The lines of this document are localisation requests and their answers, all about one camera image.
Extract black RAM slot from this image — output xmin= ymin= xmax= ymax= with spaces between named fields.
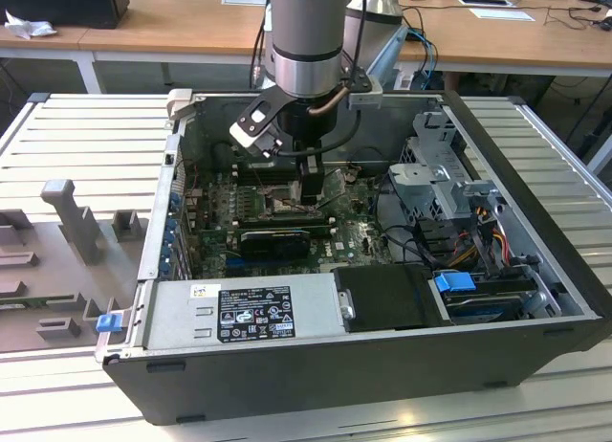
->
xmin=236 ymin=213 xmax=329 ymax=225
xmin=236 ymin=171 xmax=303 ymax=185
xmin=236 ymin=163 xmax=300 ymax=173
xmin=238 ymin=221 xmax=337 ymax=236

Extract CPU socket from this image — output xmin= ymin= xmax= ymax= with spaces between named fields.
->
xmin=257 ymin=181 xmax=322 ymax=221

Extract black round component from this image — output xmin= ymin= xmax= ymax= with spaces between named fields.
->
xmin=211 ymin=143 xmax=236 ymax=171

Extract white labelled box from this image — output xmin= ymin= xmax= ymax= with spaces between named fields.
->
xmin=392 ymin=61 xmax=434 ymax=93

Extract pale blue teach pendant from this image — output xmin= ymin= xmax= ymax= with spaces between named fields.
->
xmin=365 ymin=24 xmax=410 ymax=92

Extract green motherboard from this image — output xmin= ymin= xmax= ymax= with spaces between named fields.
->
xmin=184 ymin=166 xmax=398 ymax=280

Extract pale grey case latch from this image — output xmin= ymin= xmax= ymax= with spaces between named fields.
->
xmin=165 ymin=88 xmax=193 ymax=122

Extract black graphics card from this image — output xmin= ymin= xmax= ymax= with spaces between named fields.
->
xmin=238 ymin=229 xmax=311 ymax=260

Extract silver metal drive cage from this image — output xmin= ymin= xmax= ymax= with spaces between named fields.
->
xmin=386 ymin=109 xmax=508 ymax=223

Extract wooden desk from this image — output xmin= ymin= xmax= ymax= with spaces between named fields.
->
xmin=0 ymin=0 xmax=612 ymax=78

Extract black plastic shroud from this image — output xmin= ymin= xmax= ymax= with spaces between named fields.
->
xmin=332 ymin=264 xmax=453 ymax=333

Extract blue disk carrier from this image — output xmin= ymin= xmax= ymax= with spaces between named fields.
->
xmin=433 ymin=271 xmax=475 ymax=296

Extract silver power supply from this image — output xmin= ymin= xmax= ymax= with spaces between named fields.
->
xmin=138 ymin=274 xmax=345 ymax=350

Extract white sheet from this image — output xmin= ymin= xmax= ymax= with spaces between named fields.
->
xmin=468 ymin=7 xmax=536 ymax=23

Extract black hard disk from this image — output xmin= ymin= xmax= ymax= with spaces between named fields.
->
xmin=444 ymin=291 xmax=525 ymax=324

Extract black box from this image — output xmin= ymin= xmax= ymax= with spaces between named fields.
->
xmin=0 ymin=0 xmax=130 ymax=31

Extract black open PC case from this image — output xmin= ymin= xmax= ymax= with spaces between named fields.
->
xmin=94 ymin=88 xmax=612 ymax=427

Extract crumpled white paper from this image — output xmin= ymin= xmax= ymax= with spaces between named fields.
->
xmin=3 ymin=9 xmax=58 ymax=40

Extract grey parts rack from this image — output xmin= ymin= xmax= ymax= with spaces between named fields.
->
xmin=0 ymin=178 xmax=149 ymax=352

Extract green RAM stick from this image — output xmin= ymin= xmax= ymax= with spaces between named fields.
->
xmin=0 ymin=296 xmax=54 ymax=313

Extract copper coloured hose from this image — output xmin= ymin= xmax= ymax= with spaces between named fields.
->
xmin=308 ymin=85 xmax=353 ymax=119

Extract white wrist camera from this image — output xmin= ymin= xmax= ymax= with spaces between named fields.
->
xmin=228 ymin=91 xmax=288 ymax=159

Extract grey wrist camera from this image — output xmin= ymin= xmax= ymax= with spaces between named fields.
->
xmin=347 ymin=80 xmax=384 ymax=111

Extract blue cable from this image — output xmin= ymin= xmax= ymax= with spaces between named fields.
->
xmin=408 ymin=26 xmax=440 ymax=92

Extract red yellow power wires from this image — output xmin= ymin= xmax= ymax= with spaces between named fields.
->
xmin=451 ymin=221 xmax=511 ymax=266

